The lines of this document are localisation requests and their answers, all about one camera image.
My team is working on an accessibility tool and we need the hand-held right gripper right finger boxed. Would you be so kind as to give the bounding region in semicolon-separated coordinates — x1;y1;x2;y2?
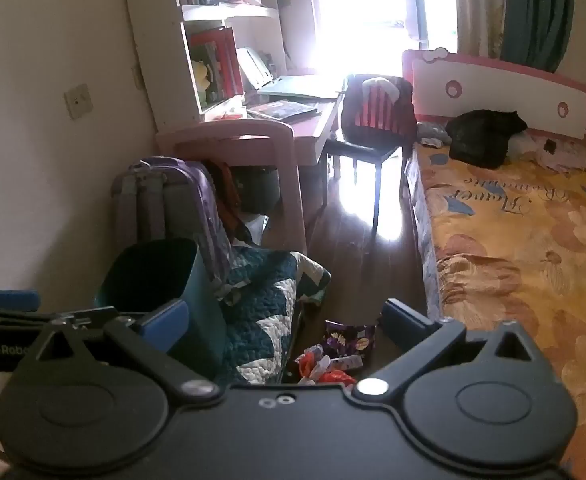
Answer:
353;300;541;404

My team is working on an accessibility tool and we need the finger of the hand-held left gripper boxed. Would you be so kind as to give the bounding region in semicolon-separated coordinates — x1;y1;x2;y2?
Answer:
0;287;42;313

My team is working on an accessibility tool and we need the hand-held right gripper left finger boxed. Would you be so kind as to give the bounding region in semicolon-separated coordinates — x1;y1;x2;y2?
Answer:
38;299;222;404

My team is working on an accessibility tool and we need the purple chip bag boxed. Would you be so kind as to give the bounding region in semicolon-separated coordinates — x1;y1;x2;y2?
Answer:
324;320;378;362

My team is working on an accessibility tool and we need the orange foam fruit net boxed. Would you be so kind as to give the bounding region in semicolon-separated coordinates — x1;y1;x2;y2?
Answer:
318;369;358;387

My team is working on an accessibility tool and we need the silver foil wrapper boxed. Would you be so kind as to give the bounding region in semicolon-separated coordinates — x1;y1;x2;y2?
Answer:
297;346;364;383

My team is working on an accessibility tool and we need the teal and white quilt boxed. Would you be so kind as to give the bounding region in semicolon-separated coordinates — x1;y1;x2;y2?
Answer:
217;247;333;386

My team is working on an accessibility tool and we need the purple grey backpack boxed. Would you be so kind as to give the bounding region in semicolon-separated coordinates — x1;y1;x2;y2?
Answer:
110;156;234;292

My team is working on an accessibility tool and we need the yellow floral bed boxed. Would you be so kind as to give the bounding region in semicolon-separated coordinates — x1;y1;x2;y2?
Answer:
404;130;586;480

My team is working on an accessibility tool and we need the red dark bag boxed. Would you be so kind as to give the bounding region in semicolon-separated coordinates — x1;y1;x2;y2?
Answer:
205;160;280;243

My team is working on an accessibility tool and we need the dark wooden chair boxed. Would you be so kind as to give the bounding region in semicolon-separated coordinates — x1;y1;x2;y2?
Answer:
323;74;420;232

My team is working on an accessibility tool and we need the grey blue garment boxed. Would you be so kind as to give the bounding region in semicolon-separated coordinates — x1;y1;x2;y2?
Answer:
417;121;455;150

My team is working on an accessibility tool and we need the black cloth bundle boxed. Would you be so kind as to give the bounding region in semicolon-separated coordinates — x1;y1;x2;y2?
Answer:
446;109;529;170

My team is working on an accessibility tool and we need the pink desk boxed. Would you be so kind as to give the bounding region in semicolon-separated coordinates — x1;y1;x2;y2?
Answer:
155;95;346;261

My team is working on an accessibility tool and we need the pink pillow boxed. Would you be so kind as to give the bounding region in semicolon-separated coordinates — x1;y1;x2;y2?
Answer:
510;129;586;174

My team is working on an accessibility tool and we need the white cloth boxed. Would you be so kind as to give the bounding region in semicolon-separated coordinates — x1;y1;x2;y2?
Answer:
362;76;405;105

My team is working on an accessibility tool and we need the dark magazine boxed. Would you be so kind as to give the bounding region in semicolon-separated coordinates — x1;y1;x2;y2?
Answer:
247;101;320;122

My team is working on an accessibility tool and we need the yellow plush toy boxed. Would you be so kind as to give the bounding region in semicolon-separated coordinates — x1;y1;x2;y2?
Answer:
192;60;215;107

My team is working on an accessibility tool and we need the pink white bed headboard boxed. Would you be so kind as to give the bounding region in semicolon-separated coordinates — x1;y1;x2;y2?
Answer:
402;49;586;142

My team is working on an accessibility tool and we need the pale green folder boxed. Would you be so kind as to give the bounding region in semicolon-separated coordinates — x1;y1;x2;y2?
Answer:
257;75;347;102

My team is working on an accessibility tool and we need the white bookshelf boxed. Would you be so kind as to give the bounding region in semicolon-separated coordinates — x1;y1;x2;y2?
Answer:
120;0;287;133

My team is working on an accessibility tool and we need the yellow floral curtain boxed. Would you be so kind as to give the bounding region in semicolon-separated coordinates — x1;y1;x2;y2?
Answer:
450;0;513;59

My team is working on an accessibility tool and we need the green curtain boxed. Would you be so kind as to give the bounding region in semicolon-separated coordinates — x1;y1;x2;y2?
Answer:
502;0;577;74

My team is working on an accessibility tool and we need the beige wall switch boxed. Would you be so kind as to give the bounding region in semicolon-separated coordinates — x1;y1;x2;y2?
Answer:
64;83;95;121

